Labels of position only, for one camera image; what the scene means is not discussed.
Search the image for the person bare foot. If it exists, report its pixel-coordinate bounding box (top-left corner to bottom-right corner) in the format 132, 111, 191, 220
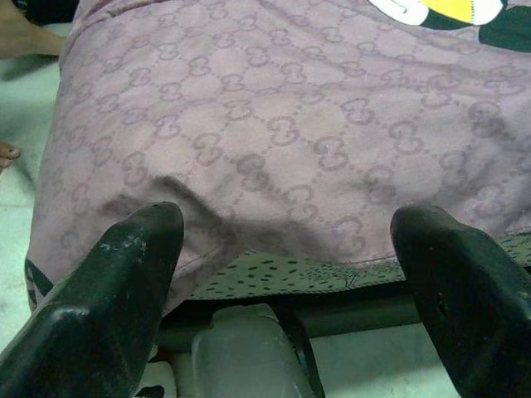
0, 0, 70, 59
0, 140, 22, 169

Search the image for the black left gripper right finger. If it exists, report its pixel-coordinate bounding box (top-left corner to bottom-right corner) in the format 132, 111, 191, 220
390, 205, 531, 398

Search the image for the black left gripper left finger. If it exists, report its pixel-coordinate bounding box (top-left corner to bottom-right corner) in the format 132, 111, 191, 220
0, 201, 186, 398

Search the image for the dark bed frame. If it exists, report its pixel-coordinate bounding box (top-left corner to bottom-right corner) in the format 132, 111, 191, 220
155, 281, 424, 353

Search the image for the pink cartoon print blanket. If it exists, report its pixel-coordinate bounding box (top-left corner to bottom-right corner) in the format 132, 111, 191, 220
24, 0, 531, 316

